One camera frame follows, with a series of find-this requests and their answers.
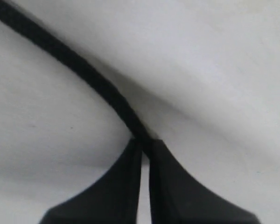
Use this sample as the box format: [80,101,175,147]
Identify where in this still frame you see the black braided rope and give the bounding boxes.
[0,0,154,161]

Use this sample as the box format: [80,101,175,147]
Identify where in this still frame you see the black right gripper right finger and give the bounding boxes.
[149,140,259,224]

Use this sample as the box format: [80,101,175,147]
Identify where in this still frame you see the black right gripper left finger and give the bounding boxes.
[40,139,142,224]

